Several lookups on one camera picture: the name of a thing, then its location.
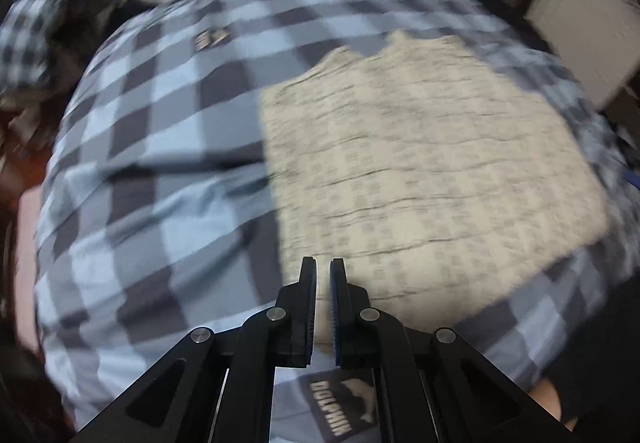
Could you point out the blue checked bed blanket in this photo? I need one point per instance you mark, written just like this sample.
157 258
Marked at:
165 173

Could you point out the cream plaid shirt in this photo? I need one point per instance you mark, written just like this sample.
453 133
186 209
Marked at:
425 173

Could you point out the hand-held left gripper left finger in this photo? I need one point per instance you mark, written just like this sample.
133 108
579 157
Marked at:
295 323

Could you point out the crumpled checked quilt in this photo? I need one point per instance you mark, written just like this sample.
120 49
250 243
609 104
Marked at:
45 8

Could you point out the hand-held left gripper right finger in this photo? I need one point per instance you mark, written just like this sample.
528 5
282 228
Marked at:
345 323

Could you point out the pink mattress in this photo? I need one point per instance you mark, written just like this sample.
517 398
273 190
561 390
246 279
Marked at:
27 273

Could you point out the person's dark clothing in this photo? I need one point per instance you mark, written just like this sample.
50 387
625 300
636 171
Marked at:
600 348

